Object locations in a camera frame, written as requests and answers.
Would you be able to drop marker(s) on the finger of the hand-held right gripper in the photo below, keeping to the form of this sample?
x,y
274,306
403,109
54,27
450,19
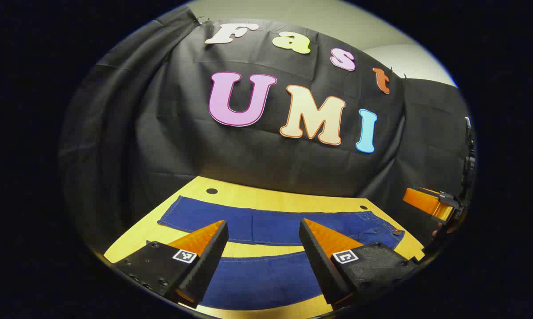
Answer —
x,y
426,203

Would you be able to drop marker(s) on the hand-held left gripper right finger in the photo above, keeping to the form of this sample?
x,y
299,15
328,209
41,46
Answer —
x,y
321,270

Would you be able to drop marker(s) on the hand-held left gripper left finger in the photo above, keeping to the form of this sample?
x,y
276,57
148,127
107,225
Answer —
x,y
208,261

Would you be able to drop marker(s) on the blue denim jeans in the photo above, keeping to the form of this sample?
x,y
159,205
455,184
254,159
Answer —
x,y
270,226

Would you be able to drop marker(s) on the black backdrop cloth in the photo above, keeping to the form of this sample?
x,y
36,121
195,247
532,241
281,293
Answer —
x,y
182,146

